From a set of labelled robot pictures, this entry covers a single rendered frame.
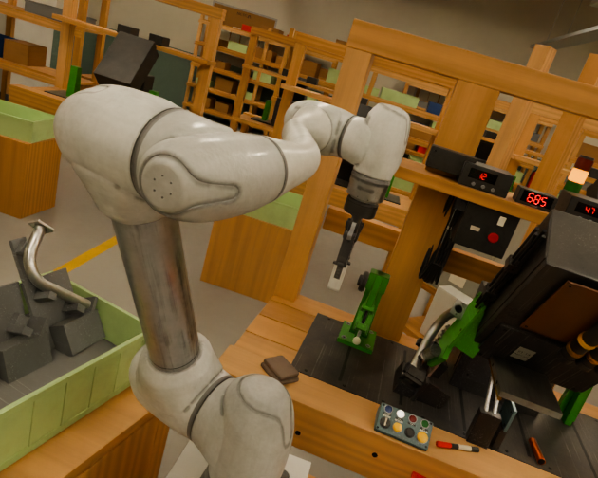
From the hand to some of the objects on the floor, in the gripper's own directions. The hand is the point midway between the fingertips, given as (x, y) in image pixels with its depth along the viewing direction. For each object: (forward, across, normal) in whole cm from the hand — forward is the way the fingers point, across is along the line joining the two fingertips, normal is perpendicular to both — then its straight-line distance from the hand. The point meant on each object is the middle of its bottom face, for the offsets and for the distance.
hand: (337, 276), depth 120 cm
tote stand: (+131, +25, -65) cm, 149 cm away
